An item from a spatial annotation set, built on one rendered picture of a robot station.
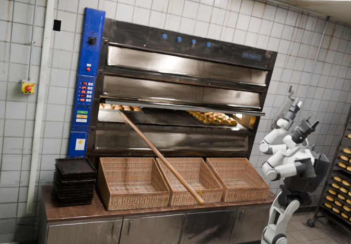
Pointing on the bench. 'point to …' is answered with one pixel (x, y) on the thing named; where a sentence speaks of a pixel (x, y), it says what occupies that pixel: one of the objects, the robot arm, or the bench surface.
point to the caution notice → (80, 144)
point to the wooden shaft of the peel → (166, 162)
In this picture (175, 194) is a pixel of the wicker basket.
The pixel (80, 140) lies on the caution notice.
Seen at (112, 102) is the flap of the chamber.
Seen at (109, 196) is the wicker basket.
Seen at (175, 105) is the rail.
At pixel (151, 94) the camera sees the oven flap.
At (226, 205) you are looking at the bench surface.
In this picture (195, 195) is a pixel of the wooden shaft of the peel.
